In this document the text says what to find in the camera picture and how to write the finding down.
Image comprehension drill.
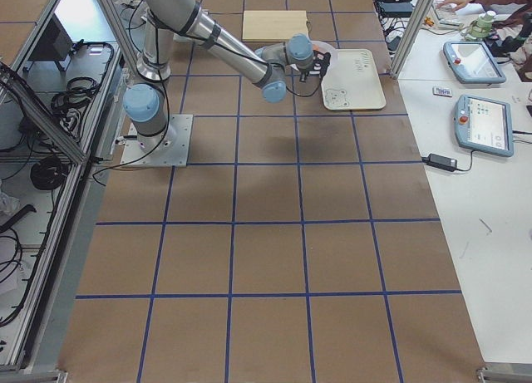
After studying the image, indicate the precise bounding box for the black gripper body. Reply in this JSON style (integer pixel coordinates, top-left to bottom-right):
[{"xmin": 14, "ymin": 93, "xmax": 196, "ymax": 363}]
[{"xmin": 298, "ymin": 50, "xmax": 328, "ymax": 82}]

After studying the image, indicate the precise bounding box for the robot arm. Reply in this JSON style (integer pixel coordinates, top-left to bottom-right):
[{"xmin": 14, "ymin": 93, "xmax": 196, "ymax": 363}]
[{"xmin": 124, "ymin": 0, "xmax": 330, "ymax": 152}]

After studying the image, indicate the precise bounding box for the cream bear tray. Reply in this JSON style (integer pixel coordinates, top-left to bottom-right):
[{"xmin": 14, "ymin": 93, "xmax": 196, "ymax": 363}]
[{"xmin": 321, "ymin": 49, "xmax": 386, "ymax": 110}]

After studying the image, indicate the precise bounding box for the white ribbed plate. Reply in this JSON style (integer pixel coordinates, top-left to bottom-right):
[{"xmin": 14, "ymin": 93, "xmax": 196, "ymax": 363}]
[{"xmin": 286, "ymin": 35, "xmax": 338, "ymax": 71}]

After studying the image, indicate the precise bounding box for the bamboo cutting board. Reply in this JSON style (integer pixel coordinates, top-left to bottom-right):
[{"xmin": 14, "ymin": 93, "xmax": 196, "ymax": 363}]
[{"xmin": 242, "ymin": 10, "xmax": 308, "ymax": 42}]

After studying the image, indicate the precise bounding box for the upper teach pendant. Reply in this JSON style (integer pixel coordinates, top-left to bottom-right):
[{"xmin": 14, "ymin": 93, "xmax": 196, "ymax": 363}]
[{"xmin": 442, "ymin": 42, "xmax": 506, "ymax": 84}]

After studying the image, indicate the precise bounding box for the teach pendant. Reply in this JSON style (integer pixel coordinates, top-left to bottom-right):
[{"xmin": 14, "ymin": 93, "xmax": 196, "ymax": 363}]
[
  {"xmin": 454, "ymin": 95, "xmax": 514, "ymax": 157},
  {"xmin": 442, "ymin": 42, "xmax": 506, "ymax": 84}
]

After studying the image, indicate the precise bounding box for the black power brick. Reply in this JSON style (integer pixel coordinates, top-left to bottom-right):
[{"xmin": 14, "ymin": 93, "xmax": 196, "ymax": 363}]
[{"xmin": 424, "ymin": 153, "xmax": 457, "ymax": 172}]

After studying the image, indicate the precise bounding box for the lower teach pendant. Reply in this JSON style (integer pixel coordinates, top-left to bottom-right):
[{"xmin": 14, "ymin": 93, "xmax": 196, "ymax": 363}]
[{"xmin": 454, "ymin": 95, "xmax": 514, "ymax": 157}]

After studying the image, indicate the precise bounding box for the black monitor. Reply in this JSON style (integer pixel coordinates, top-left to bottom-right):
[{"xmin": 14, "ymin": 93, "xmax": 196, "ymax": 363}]
[{"xmin": 28, "ymin": 14, "xmax": 73, "ymax": 71}]

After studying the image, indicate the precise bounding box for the aluminium frame post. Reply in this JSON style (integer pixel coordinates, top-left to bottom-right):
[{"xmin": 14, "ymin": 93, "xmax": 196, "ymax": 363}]
[{"xmin": 389, "ymin": 0, "xmax": 434, "ymax": 79}]

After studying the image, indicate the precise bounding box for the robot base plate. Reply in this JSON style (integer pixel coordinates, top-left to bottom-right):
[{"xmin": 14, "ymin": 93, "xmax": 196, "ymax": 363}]
[{"xmin": 120, "ymin": 114, "xmax": 193, "ymax": 168}]

